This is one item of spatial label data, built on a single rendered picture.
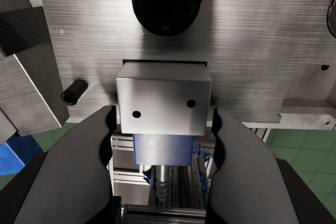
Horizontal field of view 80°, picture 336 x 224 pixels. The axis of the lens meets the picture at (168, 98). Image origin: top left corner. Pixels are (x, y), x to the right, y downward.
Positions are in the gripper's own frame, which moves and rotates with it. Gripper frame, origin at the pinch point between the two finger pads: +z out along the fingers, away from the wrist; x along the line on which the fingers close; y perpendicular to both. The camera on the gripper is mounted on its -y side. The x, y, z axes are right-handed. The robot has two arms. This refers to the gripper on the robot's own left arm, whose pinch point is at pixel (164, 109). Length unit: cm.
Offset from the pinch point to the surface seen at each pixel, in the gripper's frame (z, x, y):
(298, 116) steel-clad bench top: 10.7, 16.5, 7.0
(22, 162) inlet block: 3.8, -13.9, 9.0
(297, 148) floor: 91, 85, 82
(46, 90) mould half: 6.1, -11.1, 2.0
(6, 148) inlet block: 3.8, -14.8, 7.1
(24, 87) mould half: 5.1, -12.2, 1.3
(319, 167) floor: 91, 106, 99
